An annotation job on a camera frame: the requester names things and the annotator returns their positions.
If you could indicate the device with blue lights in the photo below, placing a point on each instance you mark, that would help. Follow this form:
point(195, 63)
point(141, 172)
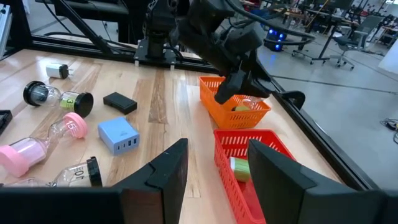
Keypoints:
point(275, 39)

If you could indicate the light blue multiport charger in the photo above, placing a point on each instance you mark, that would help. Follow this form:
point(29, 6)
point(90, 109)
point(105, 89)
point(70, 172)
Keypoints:
point(116, 133)

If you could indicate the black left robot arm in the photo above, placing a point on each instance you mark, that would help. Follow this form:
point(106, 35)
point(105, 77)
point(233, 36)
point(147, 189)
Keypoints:
point(160, 25)

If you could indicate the silver aluminium extrusion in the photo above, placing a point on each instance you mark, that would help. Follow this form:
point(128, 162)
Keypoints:
point(4, 28)

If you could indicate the small black box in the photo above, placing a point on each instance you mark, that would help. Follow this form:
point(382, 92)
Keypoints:
point(119, 102)

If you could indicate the orange plastic basket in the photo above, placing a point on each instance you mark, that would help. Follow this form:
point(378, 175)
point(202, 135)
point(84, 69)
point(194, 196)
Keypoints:
point(230, 119)

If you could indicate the white board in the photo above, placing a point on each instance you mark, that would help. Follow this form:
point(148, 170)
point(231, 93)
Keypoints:
point(391, 59)

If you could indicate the black desk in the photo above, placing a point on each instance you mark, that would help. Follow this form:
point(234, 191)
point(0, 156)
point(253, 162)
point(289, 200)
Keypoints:
point(329, 40)

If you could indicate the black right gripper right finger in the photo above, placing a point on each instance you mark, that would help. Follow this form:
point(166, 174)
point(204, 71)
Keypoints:
point(280, 186)

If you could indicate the red plastic basket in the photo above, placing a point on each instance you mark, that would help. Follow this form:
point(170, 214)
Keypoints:
point(224, 168)

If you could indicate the green and white charger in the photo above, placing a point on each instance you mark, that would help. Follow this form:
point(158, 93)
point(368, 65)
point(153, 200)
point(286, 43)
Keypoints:
point(241, 169)

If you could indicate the black frame clamp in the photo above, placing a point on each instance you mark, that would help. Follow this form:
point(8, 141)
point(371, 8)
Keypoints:
point(295, 96)

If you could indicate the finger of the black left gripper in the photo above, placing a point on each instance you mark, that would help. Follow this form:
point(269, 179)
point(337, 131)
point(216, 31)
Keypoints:
point(256, 84)
point(231, 88)

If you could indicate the white wall plug charger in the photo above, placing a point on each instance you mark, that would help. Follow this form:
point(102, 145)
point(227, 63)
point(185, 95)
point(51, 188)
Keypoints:
point(56, 71)

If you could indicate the pink hourglass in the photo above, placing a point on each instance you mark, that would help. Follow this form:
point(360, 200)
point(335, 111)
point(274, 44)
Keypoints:
point(28, 152)

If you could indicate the grey office chair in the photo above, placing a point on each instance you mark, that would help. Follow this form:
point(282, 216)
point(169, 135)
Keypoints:
point(363, 29)

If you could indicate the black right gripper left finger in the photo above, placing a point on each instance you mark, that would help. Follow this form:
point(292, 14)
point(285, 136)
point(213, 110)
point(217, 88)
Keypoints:
point(168, 186)

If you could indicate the black case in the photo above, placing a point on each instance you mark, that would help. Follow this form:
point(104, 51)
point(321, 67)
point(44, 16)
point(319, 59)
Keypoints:
point(4, 119)

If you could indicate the clear plastic jar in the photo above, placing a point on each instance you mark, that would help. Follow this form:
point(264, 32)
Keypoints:
point(66, 101)

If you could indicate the black hourglass with green sand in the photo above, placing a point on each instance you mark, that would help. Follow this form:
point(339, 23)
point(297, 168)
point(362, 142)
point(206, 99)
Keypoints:
point(248, 103)

